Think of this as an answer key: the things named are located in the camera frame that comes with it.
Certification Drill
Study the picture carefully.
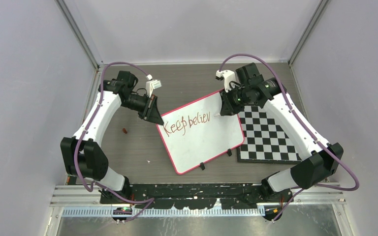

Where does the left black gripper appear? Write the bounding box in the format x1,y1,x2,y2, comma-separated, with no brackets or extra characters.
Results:
122,93,164,125

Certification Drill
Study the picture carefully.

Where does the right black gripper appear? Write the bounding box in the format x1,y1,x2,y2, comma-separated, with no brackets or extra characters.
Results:
220,84,250,116

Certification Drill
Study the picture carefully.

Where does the pink framed whiteboard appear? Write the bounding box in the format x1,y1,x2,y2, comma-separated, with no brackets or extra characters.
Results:
157,91,245,175

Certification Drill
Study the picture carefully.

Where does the black white checkerboard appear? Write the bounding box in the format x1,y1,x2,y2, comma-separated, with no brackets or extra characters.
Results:
236,106,301,164

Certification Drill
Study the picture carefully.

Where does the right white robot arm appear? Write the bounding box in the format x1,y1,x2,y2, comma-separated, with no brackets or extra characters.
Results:
216,63,344,202

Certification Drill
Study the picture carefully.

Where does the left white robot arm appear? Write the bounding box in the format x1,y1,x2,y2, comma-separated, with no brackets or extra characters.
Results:
60,71,164,204

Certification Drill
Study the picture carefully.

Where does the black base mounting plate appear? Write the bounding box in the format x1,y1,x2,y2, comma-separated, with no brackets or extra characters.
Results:
99,182,295,211

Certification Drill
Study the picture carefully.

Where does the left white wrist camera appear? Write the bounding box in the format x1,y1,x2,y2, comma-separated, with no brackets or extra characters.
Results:
145,74,162,97

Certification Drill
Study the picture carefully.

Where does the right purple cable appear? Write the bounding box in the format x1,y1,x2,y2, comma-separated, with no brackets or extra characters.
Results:
218,53,361,223

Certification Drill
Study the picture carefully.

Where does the purple cable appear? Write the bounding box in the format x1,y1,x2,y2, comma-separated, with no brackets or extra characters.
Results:
218,53,361,223
74,61,158,224

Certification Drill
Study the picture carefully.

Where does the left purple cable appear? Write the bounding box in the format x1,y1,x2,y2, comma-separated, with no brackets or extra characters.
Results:
74,61,158,224

